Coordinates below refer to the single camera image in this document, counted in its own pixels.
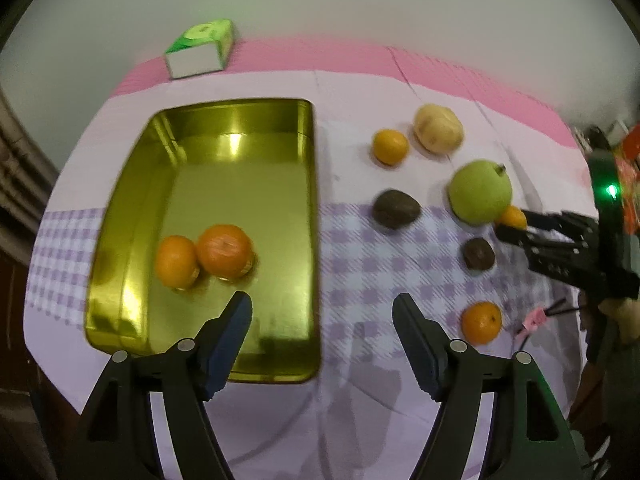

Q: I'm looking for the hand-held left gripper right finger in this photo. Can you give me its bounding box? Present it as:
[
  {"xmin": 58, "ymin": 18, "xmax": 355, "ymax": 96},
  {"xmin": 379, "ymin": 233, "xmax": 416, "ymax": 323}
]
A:
[{"xmin": 392, "ymin": 292, "xmax": 585, "ymax": 480}]

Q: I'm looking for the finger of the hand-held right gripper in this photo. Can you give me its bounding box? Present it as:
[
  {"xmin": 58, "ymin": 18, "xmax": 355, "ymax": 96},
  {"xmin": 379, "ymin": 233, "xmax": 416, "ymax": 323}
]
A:
[
  {"xmin": 495, "ymin": 226, "xmax": 607, "ymax": 287},
  {"xmin": 522, "ymin": 208, "xmax": 599, "ymax": 242}
]

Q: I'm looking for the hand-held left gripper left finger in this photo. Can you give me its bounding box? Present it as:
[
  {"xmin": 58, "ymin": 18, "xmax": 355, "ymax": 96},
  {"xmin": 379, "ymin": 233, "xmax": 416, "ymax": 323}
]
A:
[{"xmin": 82, "ymin": 291, "xmax": 254, "ymax": 480}]

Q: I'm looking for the tiny orange kumquat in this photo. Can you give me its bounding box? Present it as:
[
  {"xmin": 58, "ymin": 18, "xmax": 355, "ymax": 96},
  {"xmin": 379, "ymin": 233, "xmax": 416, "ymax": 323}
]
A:
[{"xmin": 494, "ymin": 205, "xmax": 528, "ymax": 231}]

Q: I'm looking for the large orange mandarin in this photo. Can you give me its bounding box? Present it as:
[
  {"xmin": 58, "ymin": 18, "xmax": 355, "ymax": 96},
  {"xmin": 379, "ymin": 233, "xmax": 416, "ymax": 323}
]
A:
[{"xmin": 196, "ymin": 224, "xmax": 254, "ymax": 281}]

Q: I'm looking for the small orange mandarin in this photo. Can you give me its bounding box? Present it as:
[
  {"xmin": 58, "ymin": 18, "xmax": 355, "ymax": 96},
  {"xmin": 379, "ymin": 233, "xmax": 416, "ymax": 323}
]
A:
[{"xmin": 155, "ymin": 235, "xmax": 200, "ymax": 289}]

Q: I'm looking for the gold metal tin box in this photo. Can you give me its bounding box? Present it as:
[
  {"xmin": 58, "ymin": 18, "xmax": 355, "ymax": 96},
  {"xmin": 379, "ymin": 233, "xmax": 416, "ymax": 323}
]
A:
[{"xmin": 84, "ymin": 98, "xmax": 322, "ymax": 385}]

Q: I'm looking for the person's right hand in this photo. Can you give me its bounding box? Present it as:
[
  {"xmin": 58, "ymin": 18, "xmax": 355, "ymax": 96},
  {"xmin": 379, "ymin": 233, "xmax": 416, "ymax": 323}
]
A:
[{"xmin": 600, "ymin": 297, "xmax": 640, "ymax": 346}]

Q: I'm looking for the pink clip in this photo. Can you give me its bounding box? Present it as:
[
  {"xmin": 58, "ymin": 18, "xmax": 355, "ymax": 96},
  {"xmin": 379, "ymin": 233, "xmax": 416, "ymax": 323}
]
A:
[{"xmin": 520, "ymin": 308, "xmax": 549, "ymax": 334}]

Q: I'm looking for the orange plastic bag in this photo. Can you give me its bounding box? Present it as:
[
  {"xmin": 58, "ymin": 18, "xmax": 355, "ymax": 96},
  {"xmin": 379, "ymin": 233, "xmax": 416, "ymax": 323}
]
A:
[{"xmin": 617, "ymin": 124, "xmax": 640, "ymax": 235}]

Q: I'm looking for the dark brown round fruit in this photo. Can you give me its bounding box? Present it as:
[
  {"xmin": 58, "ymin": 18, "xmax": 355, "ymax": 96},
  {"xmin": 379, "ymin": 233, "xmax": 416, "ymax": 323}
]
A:
[{"xmin": 461, "ymin": 237, "xmax": 496, "ymax": 272}]

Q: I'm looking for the green apple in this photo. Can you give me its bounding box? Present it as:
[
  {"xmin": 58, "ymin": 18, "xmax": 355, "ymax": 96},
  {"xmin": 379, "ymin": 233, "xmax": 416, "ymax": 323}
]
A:
[{"xmin": 447, "ymin": 159, "xmax": 514, "ymax": 226}]

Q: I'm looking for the dark brown avocado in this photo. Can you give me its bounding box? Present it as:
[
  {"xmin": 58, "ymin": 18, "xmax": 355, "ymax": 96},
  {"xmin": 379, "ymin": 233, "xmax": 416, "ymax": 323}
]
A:
[{"xmin": 372, "ymin": 189, "xmax": 421, "ymax": 231}]

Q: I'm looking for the yellow pear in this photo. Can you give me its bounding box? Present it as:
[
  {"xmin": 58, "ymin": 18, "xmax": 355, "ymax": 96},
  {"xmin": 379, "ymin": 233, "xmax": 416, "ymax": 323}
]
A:
[{"xmin": 413, "ymin": 103, "xmax": 465, "ymax": 154}]

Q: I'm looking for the pink and purple checked tablecloth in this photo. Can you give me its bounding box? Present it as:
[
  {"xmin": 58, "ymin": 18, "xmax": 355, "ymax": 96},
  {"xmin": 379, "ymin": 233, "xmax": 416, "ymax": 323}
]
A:
[{"xmin": 24, "ymin": 35, "xmax": 603, "ymax": 480}]

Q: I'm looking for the green tissue box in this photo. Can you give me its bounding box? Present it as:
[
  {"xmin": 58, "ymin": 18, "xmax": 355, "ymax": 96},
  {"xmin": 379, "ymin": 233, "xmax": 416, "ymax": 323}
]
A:
[{"xmin": 164, "ymin": 18, "xmax": 236, "ymax": 80}]

